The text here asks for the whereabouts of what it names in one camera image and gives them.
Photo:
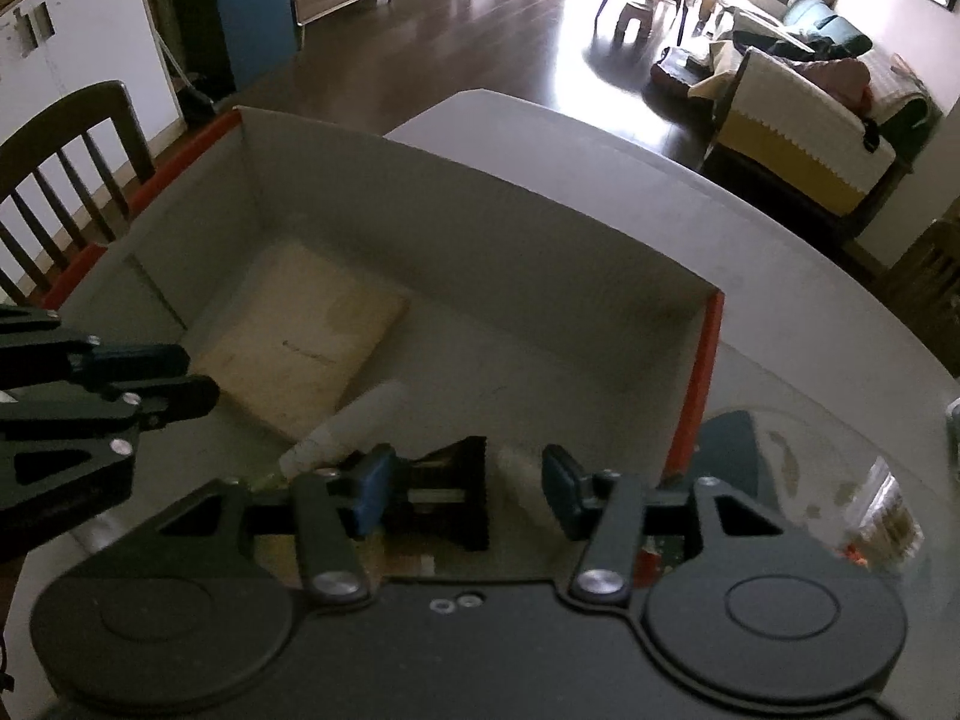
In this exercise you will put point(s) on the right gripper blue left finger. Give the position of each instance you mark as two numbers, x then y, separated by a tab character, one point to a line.
361	490

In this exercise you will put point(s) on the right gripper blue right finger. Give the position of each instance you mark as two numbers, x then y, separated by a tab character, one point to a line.
576	498

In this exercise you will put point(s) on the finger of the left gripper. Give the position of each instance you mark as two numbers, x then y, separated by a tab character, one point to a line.
127	363
161	401

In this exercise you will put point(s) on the white tube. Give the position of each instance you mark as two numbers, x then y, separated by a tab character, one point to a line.
339	435

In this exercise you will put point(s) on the black foil packet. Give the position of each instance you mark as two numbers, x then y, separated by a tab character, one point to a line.
441	498

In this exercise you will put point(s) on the tan toast-shaped sponge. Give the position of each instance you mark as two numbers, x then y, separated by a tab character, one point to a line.
295	333

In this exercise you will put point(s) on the yellow spotted plush toy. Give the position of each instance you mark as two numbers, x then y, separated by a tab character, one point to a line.
520	472

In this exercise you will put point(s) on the red cardboard box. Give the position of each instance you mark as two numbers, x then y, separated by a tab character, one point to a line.
532	320

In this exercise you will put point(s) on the dark wooden chair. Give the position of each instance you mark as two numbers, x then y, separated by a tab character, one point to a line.
921	290
63	193

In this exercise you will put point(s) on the blue cabinet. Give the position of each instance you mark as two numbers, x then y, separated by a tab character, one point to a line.
230	44

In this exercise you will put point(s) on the sofa with cream cover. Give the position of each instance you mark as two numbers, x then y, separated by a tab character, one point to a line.
812	124

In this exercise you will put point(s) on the small white stool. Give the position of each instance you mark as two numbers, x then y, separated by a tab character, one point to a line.
641	15

